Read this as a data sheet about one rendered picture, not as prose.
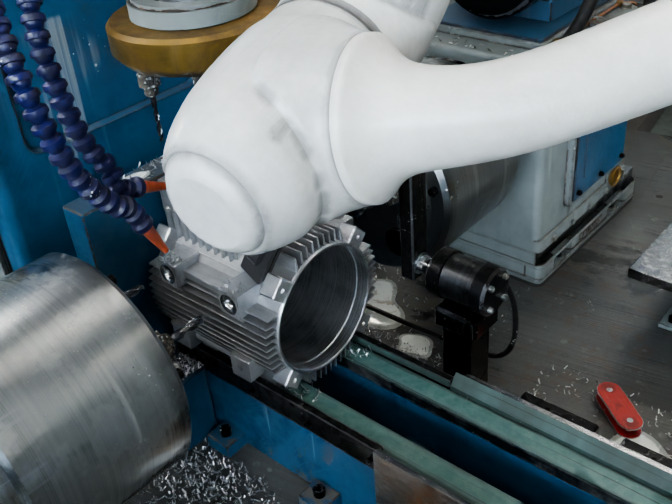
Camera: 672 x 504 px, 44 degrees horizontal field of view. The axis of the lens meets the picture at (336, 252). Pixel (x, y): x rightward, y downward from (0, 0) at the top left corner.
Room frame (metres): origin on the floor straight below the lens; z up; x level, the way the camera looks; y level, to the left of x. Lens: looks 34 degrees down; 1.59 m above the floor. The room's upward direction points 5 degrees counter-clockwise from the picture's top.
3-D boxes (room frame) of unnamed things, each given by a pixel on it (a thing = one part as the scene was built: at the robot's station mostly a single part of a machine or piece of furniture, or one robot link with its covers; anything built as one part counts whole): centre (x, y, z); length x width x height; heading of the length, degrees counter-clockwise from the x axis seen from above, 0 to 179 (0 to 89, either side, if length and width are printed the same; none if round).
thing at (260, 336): (0.82, 0.09, 1.02); 0.20 x 0.19 x 0.19; 47
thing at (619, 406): (0.76, -0.34, 0.81); 0.09 x 0.03 x 0.02; 8
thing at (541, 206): (1.26, -0.32, 0.99); 0.35 x 0.31 x 0.37; 136
